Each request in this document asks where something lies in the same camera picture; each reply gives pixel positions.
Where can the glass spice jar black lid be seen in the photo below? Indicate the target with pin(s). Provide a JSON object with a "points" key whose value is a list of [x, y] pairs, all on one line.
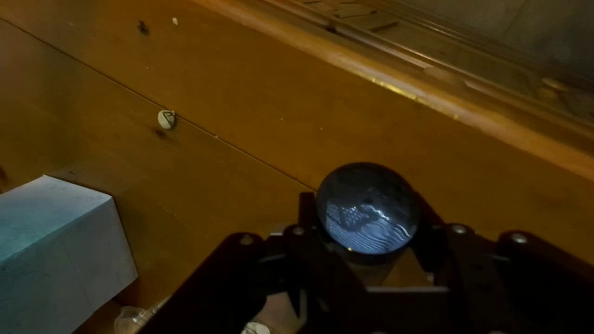
{"points": [[367, 207]]}

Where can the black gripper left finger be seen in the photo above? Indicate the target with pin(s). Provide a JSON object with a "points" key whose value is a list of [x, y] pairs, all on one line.
{"points": [[247, 285]]}

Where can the blue tissue box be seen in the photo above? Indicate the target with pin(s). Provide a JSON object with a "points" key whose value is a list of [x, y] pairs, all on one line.
{"points": [[55, 253]]}

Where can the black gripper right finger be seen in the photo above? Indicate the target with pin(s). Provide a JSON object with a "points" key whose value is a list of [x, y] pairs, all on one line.
{"points": [[520, 285]]}

